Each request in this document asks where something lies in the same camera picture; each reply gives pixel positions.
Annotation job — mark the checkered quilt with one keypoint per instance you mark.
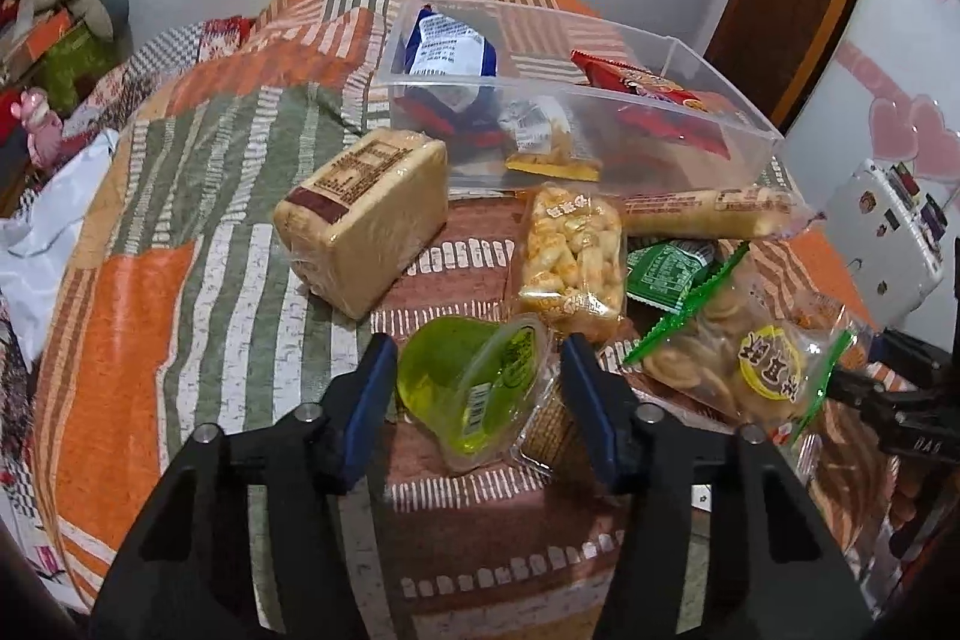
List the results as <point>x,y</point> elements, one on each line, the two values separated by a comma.
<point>110,105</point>

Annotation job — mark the small green sachet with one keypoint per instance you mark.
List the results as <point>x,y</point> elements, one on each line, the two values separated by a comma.
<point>663,274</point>

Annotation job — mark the orange patchwork bed blanket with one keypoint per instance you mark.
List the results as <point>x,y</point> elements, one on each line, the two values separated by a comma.
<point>179,305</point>

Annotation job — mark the clear plastic storage bin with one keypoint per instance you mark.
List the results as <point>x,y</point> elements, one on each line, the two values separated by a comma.
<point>570,100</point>

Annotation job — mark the green jelly cup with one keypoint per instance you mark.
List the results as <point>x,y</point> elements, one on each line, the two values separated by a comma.
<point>473,383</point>

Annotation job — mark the round biscuits clear bag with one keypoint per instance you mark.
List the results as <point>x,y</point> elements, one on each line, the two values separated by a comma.
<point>725,347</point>

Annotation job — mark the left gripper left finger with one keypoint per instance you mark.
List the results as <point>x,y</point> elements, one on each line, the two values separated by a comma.
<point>184,569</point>

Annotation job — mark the person's right hand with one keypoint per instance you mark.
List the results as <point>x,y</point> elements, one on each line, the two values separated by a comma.
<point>909,480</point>

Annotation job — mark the puffed rice snack pack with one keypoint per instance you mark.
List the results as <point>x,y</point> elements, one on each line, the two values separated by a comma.
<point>569,265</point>

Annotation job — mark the long beige biscuit roll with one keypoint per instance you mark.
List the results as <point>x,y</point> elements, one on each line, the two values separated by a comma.
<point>747,214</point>

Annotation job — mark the wrapped brown bread loaf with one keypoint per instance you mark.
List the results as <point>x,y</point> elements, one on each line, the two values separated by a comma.
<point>364,217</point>

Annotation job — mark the blue white snack bag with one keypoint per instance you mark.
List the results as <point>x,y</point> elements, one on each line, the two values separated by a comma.
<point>460,113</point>

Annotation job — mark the white yellow fries snack bag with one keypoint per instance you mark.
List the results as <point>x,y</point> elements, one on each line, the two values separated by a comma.
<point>540,139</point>

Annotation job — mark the green patterned box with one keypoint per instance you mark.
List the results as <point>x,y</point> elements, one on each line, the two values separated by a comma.
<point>70,69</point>

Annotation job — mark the pink plush toy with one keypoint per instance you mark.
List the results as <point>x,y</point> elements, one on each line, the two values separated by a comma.
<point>43,127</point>

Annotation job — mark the white sticker covered box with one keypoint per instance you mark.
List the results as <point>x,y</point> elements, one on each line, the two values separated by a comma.
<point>888,232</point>

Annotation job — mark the red noodle snack bag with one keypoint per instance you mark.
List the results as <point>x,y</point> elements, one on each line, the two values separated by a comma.
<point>667,111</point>

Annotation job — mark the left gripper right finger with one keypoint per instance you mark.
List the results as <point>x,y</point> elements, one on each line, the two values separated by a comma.
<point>774,569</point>

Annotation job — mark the white plastic bag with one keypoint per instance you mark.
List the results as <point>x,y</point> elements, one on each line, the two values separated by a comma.
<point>36,247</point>

